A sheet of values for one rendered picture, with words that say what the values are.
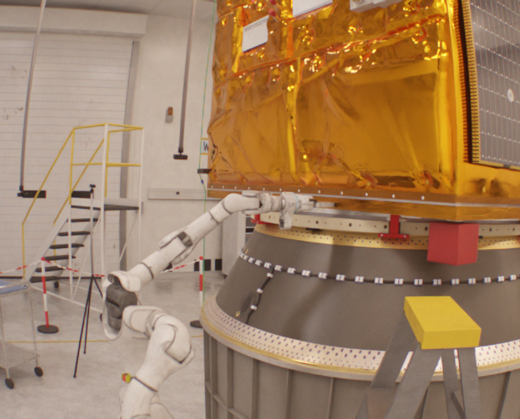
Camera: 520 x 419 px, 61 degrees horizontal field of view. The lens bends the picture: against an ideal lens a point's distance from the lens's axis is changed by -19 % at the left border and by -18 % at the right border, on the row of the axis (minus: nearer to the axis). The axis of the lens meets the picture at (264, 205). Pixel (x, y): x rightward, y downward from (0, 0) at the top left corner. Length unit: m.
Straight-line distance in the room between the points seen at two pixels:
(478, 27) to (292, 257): 1.27
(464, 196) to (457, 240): 0.15
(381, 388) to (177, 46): 9.34
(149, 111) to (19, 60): 3.06
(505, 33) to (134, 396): 1.80
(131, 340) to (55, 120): 8.08
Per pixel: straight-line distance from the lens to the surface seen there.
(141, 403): 1.40
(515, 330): 2.15
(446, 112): 1.69
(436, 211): 1.72
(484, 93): 1.76
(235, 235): 9.81
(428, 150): 1.69
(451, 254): 1.72
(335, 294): 2.04
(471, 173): 1.72
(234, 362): 2.32
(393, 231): 2.00
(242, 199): 1.89
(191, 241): 1.90
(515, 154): 1.92
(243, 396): 2.32
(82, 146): 9.48
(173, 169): 10.07
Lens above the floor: 1.83
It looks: 2 degrees down
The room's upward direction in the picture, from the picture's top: 2 degrees clockwise
